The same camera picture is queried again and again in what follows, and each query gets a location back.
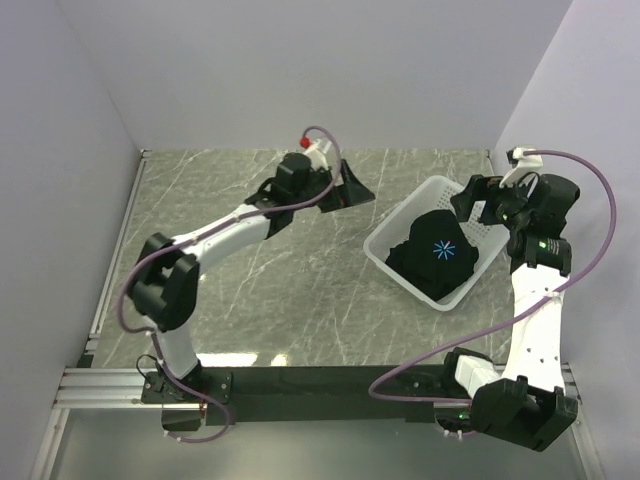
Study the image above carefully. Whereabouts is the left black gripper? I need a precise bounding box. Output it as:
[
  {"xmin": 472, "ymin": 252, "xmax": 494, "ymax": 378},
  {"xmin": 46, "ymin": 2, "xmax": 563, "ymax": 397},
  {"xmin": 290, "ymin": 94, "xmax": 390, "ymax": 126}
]
[{"xmin": 293, "ymin": 159, "xmax": 376, "ymax": 214}]

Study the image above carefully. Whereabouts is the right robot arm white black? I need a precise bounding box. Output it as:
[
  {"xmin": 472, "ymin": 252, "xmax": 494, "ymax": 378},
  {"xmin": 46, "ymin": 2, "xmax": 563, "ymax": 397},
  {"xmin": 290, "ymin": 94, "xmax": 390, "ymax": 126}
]
[{"xmin": 438, "ymin": 174, "xmax": 580, "ymax": 452}]

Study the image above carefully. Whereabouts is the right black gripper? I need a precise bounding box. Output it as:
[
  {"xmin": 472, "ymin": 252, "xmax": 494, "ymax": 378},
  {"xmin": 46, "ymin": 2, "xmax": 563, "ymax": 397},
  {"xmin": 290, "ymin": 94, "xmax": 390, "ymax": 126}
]
[{"xmin": 450, "ymin": 172, "xmax": 536, "ymax": 232}]

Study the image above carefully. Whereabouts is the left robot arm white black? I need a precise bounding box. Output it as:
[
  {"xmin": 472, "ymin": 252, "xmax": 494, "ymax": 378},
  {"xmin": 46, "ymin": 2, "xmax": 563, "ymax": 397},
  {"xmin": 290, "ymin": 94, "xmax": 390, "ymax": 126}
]
[{"xmin": 120, "ymin": 145, "xmax": 375, "ymax": 402}]

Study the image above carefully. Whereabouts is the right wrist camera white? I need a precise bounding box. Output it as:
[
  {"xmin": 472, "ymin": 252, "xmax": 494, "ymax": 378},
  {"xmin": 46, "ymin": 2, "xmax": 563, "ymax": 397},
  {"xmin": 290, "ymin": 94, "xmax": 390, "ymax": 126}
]
[{"xmin": 499, "ymin": 147, "xmax": 543, "ymax": 188}]

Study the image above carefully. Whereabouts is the aluminium frame rail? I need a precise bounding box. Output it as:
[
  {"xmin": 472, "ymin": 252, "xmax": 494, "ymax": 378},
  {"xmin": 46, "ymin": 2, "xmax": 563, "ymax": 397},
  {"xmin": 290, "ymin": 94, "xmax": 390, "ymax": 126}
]
[{"xmin": 30, "ymin": 149, "xmax": 152, "ymax": 479}]

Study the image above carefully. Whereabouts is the black t shirt blue logo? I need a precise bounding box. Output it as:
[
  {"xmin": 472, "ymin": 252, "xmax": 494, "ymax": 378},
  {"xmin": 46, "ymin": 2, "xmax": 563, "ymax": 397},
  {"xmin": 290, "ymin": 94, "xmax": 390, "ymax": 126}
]
[{"xmin": 385, "ymin": 209, "xmax": 479, "ymax": 301}]

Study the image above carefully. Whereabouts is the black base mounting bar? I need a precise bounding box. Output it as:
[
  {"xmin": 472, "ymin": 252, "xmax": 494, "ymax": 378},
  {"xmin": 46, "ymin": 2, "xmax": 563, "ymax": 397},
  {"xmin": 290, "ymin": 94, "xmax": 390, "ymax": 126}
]
[{"xmin": 139, "ymin": 365, "xmax": 481, "ymax": 431}]

